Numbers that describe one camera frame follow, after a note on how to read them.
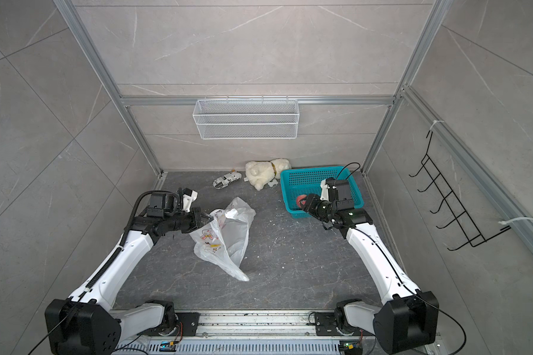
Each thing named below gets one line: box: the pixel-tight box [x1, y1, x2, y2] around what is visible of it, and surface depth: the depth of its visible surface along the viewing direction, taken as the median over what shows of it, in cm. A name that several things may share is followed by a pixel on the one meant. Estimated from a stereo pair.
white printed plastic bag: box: [189, 196, 257, 282], surface depth 81 cm
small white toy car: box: [212, 170, 243, 190], surface depth 114 cm
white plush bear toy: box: [245, 158, 292, 192], surface depth 112 cm
